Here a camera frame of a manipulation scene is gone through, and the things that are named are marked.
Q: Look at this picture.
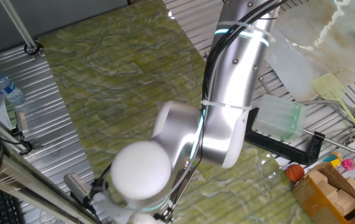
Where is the green marble pattern mat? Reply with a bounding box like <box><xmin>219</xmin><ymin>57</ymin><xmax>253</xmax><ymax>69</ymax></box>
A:
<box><xmin>39</xmin><ymin>0</ymin><xmax>315</xmax><ymax>224</ymax></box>

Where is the translucent plastic box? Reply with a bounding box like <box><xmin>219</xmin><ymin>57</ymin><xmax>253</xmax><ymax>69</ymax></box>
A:
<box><xmin>251</xmin><ymin>94</ymin><xmax>308</xmax><ymax>143</ymax></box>

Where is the black C-clamp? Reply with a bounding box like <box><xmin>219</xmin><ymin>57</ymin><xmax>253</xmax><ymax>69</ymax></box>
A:
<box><xmin>244</xmin><ymin>107</ymin><xmax>355</xmax><ymax>166</ymax></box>

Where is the small toy basketball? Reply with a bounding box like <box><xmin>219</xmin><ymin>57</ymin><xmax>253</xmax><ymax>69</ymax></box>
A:
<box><xmin>285</xmin><ymin>164</ymin><xmax>306</xmax><ymax>184</ymax></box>

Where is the yellow-green plastic spatula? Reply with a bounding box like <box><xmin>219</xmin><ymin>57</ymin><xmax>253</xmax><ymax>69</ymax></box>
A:
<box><xmin>310</xmin><ymin>73</ymin><xmax>355</xmax><ymax>156</ymax></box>

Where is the white marble pattern sheet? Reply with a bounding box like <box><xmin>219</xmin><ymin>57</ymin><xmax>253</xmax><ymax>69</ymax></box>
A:
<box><xmin>264</xmin><ymin>0</ymin><xmax>355</xmax><ymax>102</ymax></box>

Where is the wooden block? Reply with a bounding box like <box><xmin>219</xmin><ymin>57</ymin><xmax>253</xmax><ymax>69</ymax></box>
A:
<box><xmin>336</xmin><ymin>189</ymin><xmax>355</xmax><ymax>216</ymax></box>
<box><xmin>316</xmin><ymin>180</ymin><xmax>338</xmax><ymax>200</ymax></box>
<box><xmin>306</xmin><ymin>169</ymin><xmax>329</xmax><ymax>187</ymax></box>

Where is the brown cardboard box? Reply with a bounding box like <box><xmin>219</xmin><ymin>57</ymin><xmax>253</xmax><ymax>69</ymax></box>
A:
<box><xmin>291</xmin><ymin>161</ymin><xmax>355</xmax><ymax>224</ymax></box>

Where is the clear water bottle blue cap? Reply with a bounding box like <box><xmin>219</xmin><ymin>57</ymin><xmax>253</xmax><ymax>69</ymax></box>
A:
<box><xmin>0</xmin><ymin>70</ymin><xmax>26</xmax><ymax>106</ymax></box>

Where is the pink plastic toy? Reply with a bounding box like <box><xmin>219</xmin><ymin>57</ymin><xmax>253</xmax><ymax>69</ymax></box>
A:
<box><xmin>336</xmin><ymin>157</ymin><xmax>355</xmax><ymax>174</ymax></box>

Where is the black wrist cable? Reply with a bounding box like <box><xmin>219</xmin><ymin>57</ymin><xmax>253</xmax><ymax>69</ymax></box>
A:
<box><xmin>90</xmin><ymin>0</ymin><xmax>290</xmax><ymax>194</ymax></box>

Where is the grey cable with connector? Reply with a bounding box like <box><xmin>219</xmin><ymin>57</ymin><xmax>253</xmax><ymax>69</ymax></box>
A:
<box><xmin>257</xmin><ymin>75</ymin><xmax>274</xmax><ymax>96</ymax></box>

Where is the black cable clamp knob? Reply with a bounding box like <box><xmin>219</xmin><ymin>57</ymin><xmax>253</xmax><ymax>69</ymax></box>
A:
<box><xmin>89</xmin><ymin>177</ymin><xmax>104</xmax><ymax>196</ymax></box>

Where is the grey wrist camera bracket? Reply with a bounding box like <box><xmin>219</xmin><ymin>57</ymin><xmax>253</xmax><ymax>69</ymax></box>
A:
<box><xmin>92</xmin><ymin>192</ymin><xmax>133</xmax><ymax>220</ymax></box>

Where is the large silver ridged camera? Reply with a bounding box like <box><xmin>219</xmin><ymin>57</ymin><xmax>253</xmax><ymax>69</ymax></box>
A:
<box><xmin>64</xmin><ymin>173</ymin><xmax>93</xmax><ymax>202</ymax></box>

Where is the black camera cable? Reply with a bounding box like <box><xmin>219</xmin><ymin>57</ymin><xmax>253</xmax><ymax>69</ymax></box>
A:
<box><xmin>82</xmin><ymin>197</ymin><xmax>103</xmax><ymax>224</ymax></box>

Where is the small silver ridged camera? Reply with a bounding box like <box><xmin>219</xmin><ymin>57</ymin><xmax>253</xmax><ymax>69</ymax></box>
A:
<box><xmin>14</xmin><ymin>111</ymin><xmax>30</xmax><ymax>135</ymax></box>

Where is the metal camera mount with ties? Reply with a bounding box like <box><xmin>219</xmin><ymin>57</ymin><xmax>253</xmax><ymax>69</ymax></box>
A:
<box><xmin>9</xmin><ymin>126</ymin><xmax>43</xmax><ymax>156</ymax></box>

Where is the metal camera pole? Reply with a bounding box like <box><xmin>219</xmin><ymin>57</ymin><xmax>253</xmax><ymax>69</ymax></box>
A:
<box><xmin>0</xmin><ymin>0</ymin><xmax>44</xmax><ymax>60</ymax></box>

